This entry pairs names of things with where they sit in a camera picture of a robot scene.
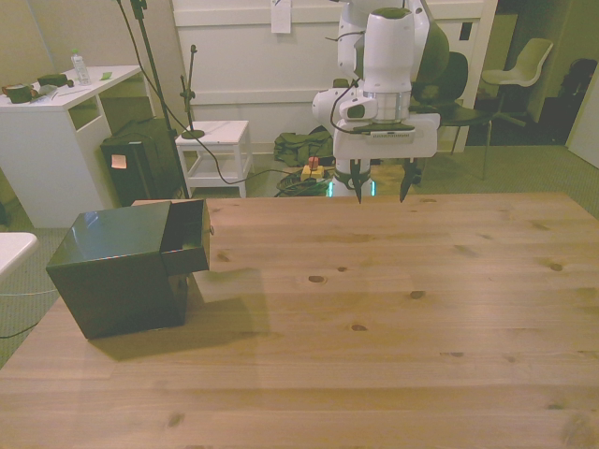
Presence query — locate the clear plastic bottle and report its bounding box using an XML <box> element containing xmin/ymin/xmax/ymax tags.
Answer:
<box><xmin>69</xmin><ymin>48</ymin><xmax>93</xmax><ymax>87</ymax></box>

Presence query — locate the dark flat object on desk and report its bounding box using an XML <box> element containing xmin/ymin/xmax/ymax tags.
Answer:
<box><xmin>37</xmin><ymin>73</ymin><xmax>75</xmax><ymax>89</ymax></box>

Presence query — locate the black chair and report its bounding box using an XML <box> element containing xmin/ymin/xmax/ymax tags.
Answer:
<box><xmin>410</xmin><ymin>18</ymin><xmax>498</xmax><ymax>181</ymax></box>

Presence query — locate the white desk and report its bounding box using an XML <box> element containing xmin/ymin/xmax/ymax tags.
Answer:
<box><xmin>0</xmin><ymin>65</ymin><xmax>156</xmax><ymax>230</ymax></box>

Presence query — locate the white rounded furniture edge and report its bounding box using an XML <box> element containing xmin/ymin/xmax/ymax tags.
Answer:
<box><xmin>0</xmin><ymin>231</ymin><xmax>39</xmax><ymax>278</ymax></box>

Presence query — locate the black box with sticky note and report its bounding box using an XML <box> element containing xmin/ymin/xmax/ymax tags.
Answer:
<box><xmin>99</xmin><ymin>118</ymin><xmax>183</xmax><ymax>208</ymax></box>

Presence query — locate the grey wrist camera bar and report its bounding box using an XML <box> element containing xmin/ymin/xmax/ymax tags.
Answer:
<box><xmin>350</xmin><ymin>122</ymin><xmax>425</xmax><ymax>141</ymax></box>

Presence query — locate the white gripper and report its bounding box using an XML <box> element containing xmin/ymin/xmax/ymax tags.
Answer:
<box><xmin>332</xmin><ymin>113</ymin><xmax>441</xmax><ymax>205</ymax></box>

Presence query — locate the black drawer cabinet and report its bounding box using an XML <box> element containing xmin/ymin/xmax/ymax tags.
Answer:
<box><xmin>45</xmin><ymin>199</ymin><xmax>212</xmax><ymax>340</ymax></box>

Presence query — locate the yellow emergency stop button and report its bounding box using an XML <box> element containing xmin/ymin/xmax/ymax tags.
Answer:
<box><xmin>300</xmin><ymin>156</ymin><xmax>327</xmax><ymax>181</ymax></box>

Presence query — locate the black tripod stand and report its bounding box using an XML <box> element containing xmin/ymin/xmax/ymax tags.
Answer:
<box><xmin>115</xmin><ymin>0</ymin><xmax>193</xmax><ymax>200</ymax></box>

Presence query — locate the white shell chair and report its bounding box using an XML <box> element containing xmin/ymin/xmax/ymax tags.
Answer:
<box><xmin>480</xmin><ymin>37</ymin><xmax>554</xmax><ymax>128</ymax></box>

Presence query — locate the small white side table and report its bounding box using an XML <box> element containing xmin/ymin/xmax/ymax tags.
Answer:
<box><xmin>174</xmin><ymin>120</ymin><xmax>255</xmax><ymax>199</ymax></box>

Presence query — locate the black drawer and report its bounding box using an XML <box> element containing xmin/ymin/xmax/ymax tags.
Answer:
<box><xmin>159</xmin><ymin>199</ymin><xmax>212</xmax><ymax>275</ymax></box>

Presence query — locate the green cloth bag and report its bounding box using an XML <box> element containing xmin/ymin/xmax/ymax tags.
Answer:
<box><xmin>272</xmin><ymin>130</ymin><xmax>336</xmax><ymax>166</ymax></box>

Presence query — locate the black microphone stand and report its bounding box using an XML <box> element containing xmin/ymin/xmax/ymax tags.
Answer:
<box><xmin>179</xmin><ymin>44</ymin><xmax>208</xmax><ymax>142</ymax></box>

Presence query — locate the white paper sheet on wall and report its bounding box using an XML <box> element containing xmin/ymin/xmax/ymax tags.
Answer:
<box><xmin>270</xmin><ymin>0</ymin><xmax>292</xmax><ymax>35</ymax></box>

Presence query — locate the black round object on desk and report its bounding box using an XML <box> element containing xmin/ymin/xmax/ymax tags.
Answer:
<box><xmin>1</xmin><ymin>82</ymin><xmax>33</xmax><ymax>105</ymax></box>

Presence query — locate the black cable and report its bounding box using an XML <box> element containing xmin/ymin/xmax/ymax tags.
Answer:
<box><xmin>119</xmin><ymin>0</ymin><xmax>305</xmax><ymax>186</ymax></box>

